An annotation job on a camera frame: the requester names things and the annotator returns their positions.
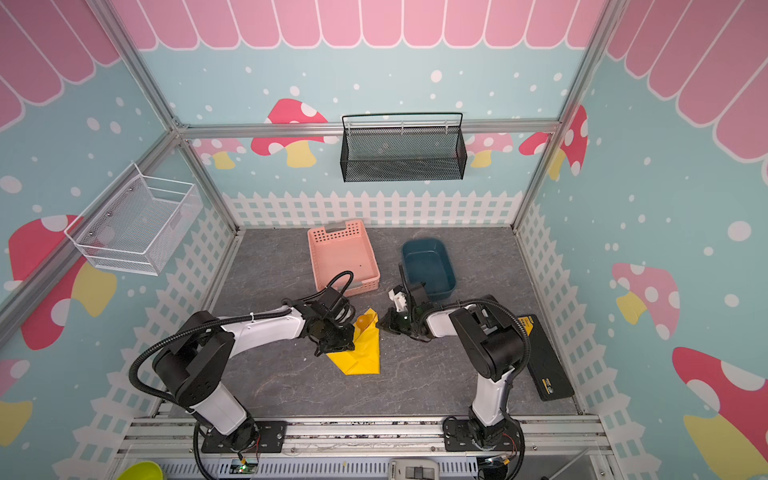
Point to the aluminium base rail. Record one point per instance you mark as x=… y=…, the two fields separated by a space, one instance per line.
x=559 y=447

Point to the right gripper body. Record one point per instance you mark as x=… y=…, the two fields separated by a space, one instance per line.
x=392 y=321

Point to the black wire mesh wall basket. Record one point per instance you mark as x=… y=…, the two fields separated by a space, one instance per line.
x=403 y=147

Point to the orange plastic spoon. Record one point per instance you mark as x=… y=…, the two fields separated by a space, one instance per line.
x=362 y=324

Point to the yellow paper napkin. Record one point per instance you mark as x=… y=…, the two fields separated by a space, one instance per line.
x=365 y=358

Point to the pink perforated plastic basket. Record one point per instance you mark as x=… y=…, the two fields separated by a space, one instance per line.
x=339 y=247

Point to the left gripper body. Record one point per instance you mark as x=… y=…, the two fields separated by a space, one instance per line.
x=334 y=338

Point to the green round object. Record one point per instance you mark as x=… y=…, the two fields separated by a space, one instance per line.
x=144 y=470

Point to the white wire mesh wall basket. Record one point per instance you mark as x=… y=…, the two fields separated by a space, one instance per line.
x=137 y=226

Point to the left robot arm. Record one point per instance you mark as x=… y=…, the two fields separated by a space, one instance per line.
x=187 y=368

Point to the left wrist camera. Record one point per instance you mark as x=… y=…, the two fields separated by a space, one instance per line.
x=335 y=306

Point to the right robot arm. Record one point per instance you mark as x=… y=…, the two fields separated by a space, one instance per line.
x=497 y=345

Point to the black yellow flat device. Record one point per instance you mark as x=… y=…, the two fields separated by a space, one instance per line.
x=545 y=368

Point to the dark teal plastic tray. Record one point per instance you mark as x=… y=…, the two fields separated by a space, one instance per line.
x=426 y=261

